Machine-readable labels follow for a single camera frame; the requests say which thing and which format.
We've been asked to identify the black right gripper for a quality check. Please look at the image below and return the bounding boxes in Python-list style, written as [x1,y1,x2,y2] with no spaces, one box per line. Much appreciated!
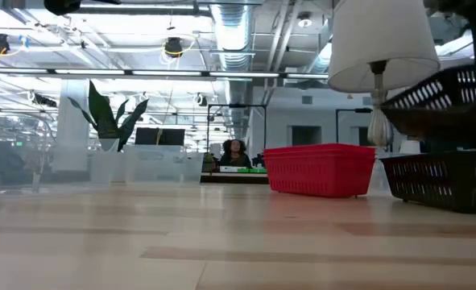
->
[423,0,476,73]

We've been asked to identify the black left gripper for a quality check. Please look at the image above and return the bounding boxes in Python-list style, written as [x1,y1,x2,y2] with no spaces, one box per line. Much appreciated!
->
[43,0,122,17]

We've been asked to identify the black slotted plastic basket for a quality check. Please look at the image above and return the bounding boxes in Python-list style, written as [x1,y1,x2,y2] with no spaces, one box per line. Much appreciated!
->
[380,64,476,151]
[379,150,476,215]

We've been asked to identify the red slotted plastic basket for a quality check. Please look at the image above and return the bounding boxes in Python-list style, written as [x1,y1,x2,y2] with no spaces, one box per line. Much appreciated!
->
[263,143,376,150]
[263,151,376,199]
[263,147,377,155]

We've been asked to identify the long ceiling light strip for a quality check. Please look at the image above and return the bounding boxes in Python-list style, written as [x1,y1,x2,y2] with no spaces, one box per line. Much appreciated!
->
[0,68,329,81]

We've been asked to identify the white shade glass table lamp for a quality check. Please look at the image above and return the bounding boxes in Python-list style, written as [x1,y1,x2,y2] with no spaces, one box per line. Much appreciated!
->
[327,0,441,148]

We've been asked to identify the black computer monitor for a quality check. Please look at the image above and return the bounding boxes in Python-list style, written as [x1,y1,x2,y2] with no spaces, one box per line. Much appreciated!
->
[135,126,187,147]

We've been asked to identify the small green potted plant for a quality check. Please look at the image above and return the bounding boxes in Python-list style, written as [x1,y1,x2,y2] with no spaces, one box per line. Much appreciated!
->
[202,152,217,173]

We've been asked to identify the person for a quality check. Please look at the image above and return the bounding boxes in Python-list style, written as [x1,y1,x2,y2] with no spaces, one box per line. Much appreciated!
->
[218,139,253,168]

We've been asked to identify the green boxes on desk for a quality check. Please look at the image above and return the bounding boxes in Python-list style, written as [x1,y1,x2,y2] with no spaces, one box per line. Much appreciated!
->
[219,165,268,175]

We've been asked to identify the silver ceiling air duct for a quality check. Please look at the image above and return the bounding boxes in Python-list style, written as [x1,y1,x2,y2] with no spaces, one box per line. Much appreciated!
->
[209,0,256,140]

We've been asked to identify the black metal stand frame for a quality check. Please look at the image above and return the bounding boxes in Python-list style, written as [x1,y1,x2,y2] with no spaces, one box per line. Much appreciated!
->
[334,107,374,144]

